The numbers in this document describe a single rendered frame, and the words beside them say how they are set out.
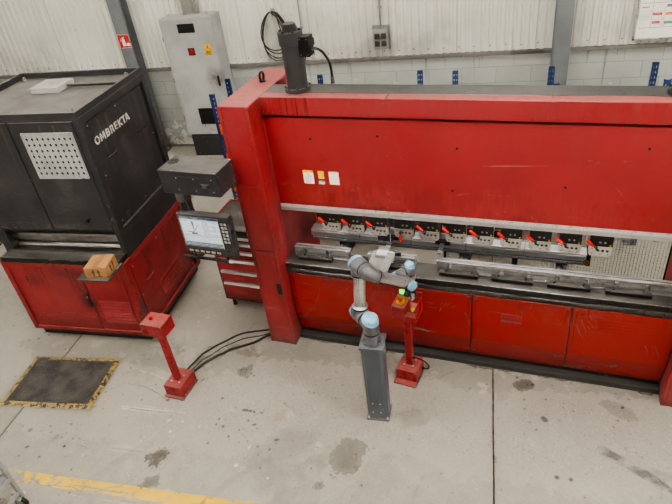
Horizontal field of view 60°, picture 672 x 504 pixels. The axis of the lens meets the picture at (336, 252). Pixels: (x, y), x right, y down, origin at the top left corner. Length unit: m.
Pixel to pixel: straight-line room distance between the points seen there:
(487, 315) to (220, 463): 2.35
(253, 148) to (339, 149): 0.63
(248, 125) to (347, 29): 4.41
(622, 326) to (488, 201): 1.35
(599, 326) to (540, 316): 0.42
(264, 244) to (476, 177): 1.79
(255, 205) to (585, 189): 2.40
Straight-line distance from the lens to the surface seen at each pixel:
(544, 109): 3.94
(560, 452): 4.69
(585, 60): 8.58
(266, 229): 4.73
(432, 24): 8.33
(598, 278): 4.61
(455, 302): 4.72
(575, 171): 4.14
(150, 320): 4.91
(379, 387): 4.49
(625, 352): 4.92
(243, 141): 4.40
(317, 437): 4.74
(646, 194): 4.24
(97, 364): 5.99
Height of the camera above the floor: 3.71
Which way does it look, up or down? 34 degrees down
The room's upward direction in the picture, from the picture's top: 8 degrees counter-clockwise
